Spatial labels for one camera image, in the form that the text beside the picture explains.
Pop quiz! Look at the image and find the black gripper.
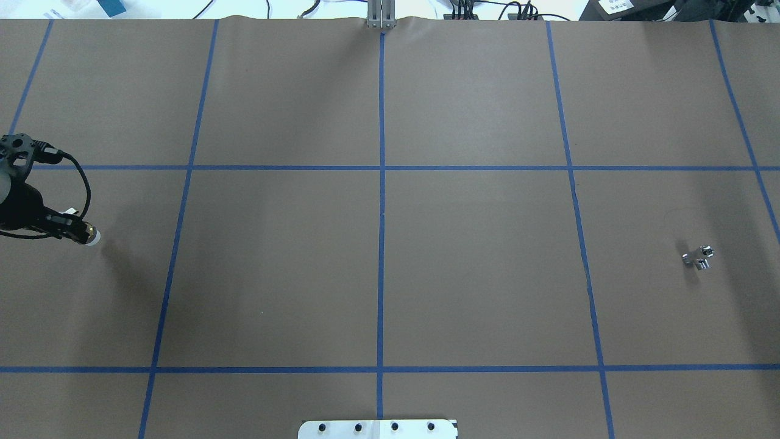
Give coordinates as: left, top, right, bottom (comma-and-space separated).
1, 165, 92, 244

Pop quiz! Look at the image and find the chrome metal tee fitting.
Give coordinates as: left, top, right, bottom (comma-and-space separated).
681, 245, 714, 271

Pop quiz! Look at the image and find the teal box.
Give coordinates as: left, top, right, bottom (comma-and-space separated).
97, 0, 127, 18

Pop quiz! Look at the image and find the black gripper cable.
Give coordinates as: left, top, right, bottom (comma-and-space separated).
30, 141, 93, 240

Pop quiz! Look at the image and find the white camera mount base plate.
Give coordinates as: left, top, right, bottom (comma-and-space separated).
297, 419, 459, 438

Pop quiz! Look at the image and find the aluminium frame post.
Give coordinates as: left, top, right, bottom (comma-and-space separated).
366, 0, 397, 30

